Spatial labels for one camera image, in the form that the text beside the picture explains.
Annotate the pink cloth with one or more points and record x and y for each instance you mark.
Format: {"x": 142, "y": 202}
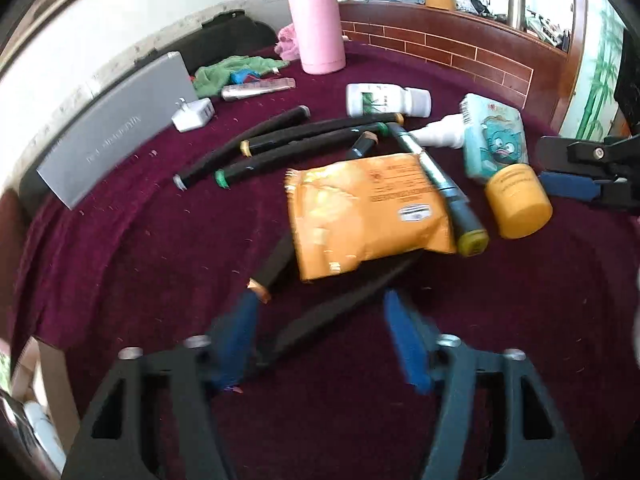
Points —
{"x": 287, "y": 45}

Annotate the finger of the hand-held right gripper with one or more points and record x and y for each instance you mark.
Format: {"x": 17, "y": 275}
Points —
{"x": 570, "y": 186}
{"x": 560, "y": 152}

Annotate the yellow jar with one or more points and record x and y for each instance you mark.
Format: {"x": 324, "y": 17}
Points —
{"x": 520, "y": 205}

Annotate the black marker orange cap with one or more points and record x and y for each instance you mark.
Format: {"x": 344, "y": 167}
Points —
{"x": 275, "y": 265}

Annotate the orange snack packet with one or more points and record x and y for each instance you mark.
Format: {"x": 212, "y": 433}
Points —
{"x": 360, "y": 210}

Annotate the short black marker tan cap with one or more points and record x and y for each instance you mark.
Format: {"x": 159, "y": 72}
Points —
{"x": 361, "y": 146}

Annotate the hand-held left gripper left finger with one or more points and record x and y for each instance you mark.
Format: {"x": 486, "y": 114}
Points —
{"x": 235, "y": 345}

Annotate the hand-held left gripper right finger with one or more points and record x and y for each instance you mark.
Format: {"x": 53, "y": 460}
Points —
{"x": 405, "y": 345}

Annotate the black marker olive cap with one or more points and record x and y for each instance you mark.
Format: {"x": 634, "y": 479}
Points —
{"x": 465, "y": 215}

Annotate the teal cartoon tissue pack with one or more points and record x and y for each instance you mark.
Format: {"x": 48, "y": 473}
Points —
{"x": 492, "y": 135}

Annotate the white plastic bottle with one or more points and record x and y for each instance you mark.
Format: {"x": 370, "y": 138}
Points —
{"x": 42, "y": 425}

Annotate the black marker yellow band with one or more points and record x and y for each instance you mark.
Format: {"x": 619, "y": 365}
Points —
{"x": 310, "y": 132}

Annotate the green cloth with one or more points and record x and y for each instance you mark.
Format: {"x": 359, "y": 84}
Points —
{"x": 215, "y": 75}

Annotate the wooden brick-pattern headboard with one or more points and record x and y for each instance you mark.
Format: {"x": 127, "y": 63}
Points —
{"x": 450, "y": 35}

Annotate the black marker green band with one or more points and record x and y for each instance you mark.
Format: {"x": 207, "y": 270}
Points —
{"x": 280, "y": 157}

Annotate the cardboard box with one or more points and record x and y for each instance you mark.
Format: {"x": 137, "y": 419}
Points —
{"x": 52, "y": 385}

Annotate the clear plastic tube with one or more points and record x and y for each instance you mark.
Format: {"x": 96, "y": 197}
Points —
{"x": 255, "y": 89}

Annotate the white charger plug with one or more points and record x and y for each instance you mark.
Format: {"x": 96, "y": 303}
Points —
{"x": 192, "y": 116}

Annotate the pink thermos bottle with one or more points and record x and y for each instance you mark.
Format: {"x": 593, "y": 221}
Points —
{"x": 320, "y": 30}

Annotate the steel thermos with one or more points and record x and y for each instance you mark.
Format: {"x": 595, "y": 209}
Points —
{"x": 516, "y": 7}

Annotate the yellow box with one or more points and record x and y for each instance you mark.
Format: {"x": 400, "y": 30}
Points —
{"x": 440, "y": 1}

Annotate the small blue object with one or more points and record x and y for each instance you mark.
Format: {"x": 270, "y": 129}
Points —
{"x": 241, "y": 78}

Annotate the white bottle green label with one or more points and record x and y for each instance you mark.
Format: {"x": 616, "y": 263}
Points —
{"x": 385, "y": 100}

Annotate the black marker silver cap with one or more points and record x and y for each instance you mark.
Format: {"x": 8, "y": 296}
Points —
{"x": 270, "y": 122}

